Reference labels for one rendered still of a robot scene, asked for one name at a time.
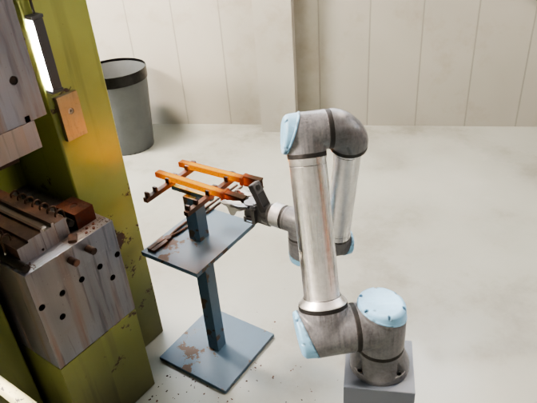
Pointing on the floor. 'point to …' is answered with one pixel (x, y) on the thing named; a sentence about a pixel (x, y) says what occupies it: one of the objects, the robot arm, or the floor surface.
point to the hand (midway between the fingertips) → (229, 195)
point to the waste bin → (129, 103)
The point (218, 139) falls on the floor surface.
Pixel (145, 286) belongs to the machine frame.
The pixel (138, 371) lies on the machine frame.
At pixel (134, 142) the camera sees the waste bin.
